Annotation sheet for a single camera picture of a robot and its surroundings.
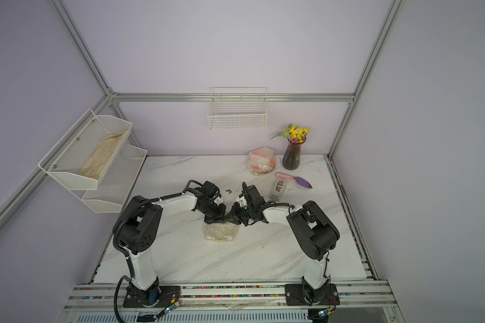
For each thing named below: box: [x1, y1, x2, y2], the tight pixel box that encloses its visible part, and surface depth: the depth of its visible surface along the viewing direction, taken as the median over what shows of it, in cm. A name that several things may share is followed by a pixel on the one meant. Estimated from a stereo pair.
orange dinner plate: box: [247, 150, 276, 175], surface depth 110 cm
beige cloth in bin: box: [78, 130, 126, 180], surface depth 81 cm
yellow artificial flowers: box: [268, 123, 310, 144], surface depth 100 cm
